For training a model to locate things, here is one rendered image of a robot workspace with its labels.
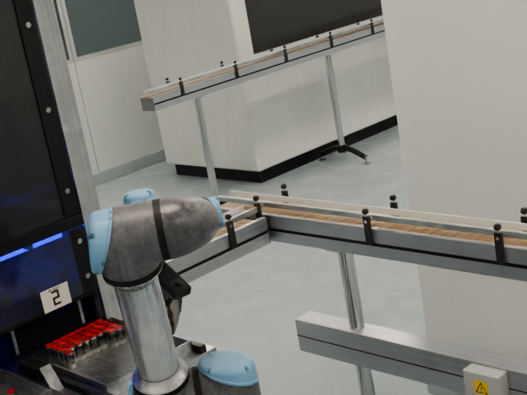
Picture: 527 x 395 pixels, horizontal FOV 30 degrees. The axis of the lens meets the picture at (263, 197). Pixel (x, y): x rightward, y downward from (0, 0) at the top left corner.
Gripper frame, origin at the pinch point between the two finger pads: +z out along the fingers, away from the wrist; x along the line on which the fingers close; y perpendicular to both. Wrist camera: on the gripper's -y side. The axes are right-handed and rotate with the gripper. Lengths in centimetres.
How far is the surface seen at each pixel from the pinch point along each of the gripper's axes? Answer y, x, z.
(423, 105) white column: 27, -143, -19
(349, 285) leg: 22, -86, 26
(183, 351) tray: 0.7, -2.2, 6.6
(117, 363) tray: 14.9, 8.0, 8.3
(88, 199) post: 38.1, -8.7, -27.5
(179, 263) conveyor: 49, -42, 5
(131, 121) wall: 498, -350, 54
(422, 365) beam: -5, -84, 47
